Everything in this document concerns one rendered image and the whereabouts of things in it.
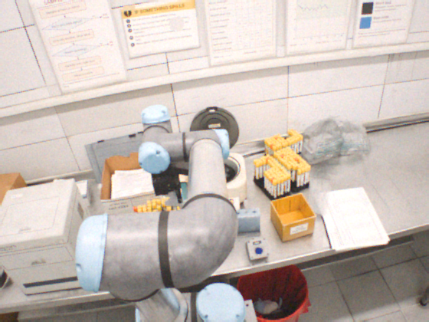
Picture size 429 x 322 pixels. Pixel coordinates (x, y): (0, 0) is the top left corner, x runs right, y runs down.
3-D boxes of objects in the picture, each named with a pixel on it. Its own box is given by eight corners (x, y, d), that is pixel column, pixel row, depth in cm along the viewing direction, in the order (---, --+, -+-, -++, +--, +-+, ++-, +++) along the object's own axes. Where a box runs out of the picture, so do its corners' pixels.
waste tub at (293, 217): (282, 243, 131) (283, 225, 124) (269, 218, 141) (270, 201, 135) (314, 233, 132) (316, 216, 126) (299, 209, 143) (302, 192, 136)
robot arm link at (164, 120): (136, 120, 88) (141, 104, 95) (145, 155, 95) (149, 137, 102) (167, 116, 88) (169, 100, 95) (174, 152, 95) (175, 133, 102)
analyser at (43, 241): (24, 296, 120) (-18, 246, 102) (37, 240, 142) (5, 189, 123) (101, 284, 123) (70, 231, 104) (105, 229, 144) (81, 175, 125)
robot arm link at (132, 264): (201, 342, 87) (167, 273, 44) (145, 345, 87) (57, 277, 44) (199, 298, 94) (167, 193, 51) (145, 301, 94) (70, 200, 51)
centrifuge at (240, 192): (190, 219, 144) (185, 198, 137) (193, 172, 167) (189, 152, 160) (249, 215, 143) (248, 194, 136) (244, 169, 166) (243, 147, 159)
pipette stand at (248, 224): (234, 238, 135) (233, 221, 129) (234, 224, 140) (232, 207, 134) (260, 235, 135) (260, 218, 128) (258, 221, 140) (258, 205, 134)
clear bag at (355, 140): (332, 156, 167) (335, 132, 159) (329, 136, 180) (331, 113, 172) (373, 156, 164) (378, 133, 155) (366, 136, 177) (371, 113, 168)
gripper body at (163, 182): (154, 182, 111) (146, 151, 104) (181, 176, 112) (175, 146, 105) (156, 198, 105) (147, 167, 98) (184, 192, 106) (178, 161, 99)
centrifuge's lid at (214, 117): (185, 110, 148) (187, 103, 155) (193, 162, 161) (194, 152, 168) (237, 106, 147) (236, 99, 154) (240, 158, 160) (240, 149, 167)
